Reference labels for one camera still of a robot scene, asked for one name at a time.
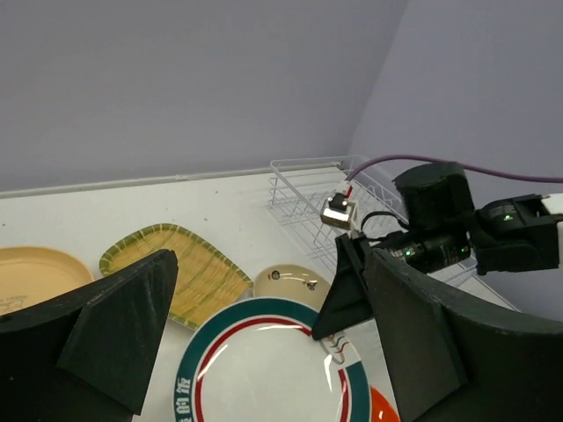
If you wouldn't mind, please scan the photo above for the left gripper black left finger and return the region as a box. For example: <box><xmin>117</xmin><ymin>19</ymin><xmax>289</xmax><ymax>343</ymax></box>
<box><xmin>1</xmin><ymin>250</ymin><xmax>179</xmax><ymax>422</ymax></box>

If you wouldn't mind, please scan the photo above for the green yellow woven-pattern plate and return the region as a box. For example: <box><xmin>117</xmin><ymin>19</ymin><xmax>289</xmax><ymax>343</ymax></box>
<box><xmin>99</xmin><ymin>223</ymin><xmax>252</xmax><ymax>331</ymax></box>

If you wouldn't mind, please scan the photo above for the round yellow plate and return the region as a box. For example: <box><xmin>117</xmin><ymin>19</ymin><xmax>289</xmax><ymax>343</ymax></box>
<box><xmin>1</xmin><ymin>246</ymin><xmax>94</xmax><ymax>315</ymax></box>

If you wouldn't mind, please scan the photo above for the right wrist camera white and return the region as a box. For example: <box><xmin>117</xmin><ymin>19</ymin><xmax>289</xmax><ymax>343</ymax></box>
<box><xmin>320</xmin><ymin>193</ymin><xmax>357</xmax><ymax>231</ymax></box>

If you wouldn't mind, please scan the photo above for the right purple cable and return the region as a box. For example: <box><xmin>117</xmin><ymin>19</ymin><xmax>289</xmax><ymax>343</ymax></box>
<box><xmin>345</xmin><ymin>154</ymin><xmax>563</xmax><ymax>197</ymax></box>

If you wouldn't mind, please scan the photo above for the small beige patterned plate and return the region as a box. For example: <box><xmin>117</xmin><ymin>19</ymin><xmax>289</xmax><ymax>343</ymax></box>
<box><xmin>252</xmin><ymin>264</ymin><xmax>331</xmax><ymax>311</ymax></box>

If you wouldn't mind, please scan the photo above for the white plate green red rim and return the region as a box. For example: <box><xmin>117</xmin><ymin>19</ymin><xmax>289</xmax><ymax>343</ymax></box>
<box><xmin>172</xmin><ymin>297</ymin><xmax>371</xmax><ymax>422</ymax></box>

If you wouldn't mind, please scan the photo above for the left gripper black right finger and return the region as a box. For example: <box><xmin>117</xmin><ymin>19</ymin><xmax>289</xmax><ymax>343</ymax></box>
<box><xmin>365</xmin><ymin>250</ymin><xmax>562</xmax><ymax>421</ymax></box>

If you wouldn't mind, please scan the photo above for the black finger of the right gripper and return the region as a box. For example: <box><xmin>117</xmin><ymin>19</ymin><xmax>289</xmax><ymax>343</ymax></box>
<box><xmin>311</xmin><ymin>235</ymin><xmax>374</xmax><ymax>339</ymax></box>

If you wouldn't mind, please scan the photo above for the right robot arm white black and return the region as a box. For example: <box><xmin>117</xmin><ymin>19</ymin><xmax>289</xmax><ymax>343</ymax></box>
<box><xmin>312</xmin><ymin>156</ymin><xmax>562</xmax><ymax>340</ymax></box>

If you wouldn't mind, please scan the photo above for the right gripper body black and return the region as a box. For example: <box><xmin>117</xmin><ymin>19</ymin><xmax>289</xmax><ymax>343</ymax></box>
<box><xmin>336</xmin><ymin>228</ymin><xmax>441</xmax><ymax>273</ymax></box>

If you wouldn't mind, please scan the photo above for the orange round plate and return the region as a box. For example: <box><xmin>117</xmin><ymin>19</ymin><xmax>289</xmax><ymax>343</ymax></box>
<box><xmin>370</xmin><ymin>386</ymin><xmax>400</xmax><ymax>422</ymax></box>

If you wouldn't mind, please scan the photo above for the white wire dish rack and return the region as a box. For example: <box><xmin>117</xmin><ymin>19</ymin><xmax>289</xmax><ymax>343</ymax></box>
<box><xmin>267</xmin><ymin>154</ymin><xmax>520</xmax><ymax>313</ymax></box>

